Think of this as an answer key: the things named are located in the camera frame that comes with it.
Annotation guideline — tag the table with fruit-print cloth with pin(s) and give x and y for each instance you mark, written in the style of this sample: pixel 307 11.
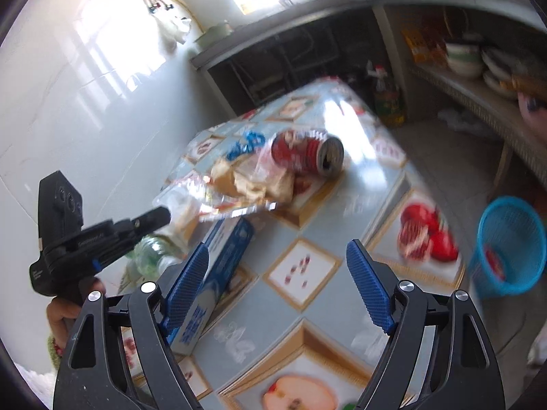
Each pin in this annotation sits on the table with fruit-print cloth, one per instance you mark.
pixel 324 222

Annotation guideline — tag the red snack wrapper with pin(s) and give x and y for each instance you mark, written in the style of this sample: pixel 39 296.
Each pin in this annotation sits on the red snack wrapper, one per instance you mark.
pixel 495 264

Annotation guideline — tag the perforated metal shelf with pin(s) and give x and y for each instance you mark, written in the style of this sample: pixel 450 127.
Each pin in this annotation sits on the perforated metal shelf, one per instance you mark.
pixel 470 94

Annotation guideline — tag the clear plastic bottle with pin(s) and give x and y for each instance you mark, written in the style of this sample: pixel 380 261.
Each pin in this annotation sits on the clear plastic bottle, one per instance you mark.
pixel 149 256

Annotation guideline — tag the concrete kitchen counter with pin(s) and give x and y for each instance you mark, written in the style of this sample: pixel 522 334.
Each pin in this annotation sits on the concrete kitchen counter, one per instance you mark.
pixel 299 13

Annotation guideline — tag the pink plastic basin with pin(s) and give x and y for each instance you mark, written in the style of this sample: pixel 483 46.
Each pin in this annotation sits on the pink plastic basin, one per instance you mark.
pixel 534 111

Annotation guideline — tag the yellow snack packet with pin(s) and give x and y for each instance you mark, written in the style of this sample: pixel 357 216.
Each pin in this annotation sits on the yellow snack packet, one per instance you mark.
pixel 421 47

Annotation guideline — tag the stack of bowls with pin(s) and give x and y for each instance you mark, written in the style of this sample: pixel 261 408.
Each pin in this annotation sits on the stack of bowls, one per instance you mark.
pixel 463 59

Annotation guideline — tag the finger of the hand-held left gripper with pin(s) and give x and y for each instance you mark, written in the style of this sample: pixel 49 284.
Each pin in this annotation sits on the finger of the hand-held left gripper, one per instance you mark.
pixel 147 222

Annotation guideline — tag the person's left hand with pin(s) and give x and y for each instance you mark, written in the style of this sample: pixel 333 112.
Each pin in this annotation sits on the person's left hand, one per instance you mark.
pixel 62 316

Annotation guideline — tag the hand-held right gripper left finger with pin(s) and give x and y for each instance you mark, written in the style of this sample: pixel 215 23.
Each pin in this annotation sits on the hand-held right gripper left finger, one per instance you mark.
pixel 190 282

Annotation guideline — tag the red drink can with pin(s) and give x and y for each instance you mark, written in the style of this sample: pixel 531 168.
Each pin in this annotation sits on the red drink can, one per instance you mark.
pixel 299 151

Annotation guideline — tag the cooking oil bottle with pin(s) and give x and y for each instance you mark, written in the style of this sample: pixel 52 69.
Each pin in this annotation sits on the cooking oil bottle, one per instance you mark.
pixel 389 106

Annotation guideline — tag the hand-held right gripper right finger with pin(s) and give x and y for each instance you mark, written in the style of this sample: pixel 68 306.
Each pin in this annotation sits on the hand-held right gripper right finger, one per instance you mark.
pixel 367 286

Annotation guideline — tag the long blue white box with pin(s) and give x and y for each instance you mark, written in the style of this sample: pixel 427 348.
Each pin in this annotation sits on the long blue white box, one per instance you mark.
pixel 233 243

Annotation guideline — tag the clear plastic wrapper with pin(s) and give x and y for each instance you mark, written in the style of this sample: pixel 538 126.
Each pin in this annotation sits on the clear plastic wrapper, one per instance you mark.
pixel 201 205

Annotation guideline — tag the white plastic bag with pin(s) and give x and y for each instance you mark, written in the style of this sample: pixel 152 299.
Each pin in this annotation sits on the white plastic bag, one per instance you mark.
pixel 463 121

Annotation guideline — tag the green basin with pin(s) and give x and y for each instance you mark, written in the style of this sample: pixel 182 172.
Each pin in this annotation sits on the green basin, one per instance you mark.
pixel 213 34

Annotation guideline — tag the blue printed wrapper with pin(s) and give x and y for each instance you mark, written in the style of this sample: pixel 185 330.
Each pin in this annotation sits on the blue printed wrapper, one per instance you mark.
pixel 245 143

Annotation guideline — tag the blue plastic basket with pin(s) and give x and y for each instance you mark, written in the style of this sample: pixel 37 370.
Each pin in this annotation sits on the blue plastic basket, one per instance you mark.
pixel 513 226

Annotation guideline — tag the white hanging bag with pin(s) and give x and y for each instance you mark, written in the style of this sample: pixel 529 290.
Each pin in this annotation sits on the white hanging bag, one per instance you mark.
pixel 173 27

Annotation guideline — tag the stack of plates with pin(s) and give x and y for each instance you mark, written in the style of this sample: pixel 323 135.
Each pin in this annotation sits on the stack of plates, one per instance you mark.
pixel 500 68

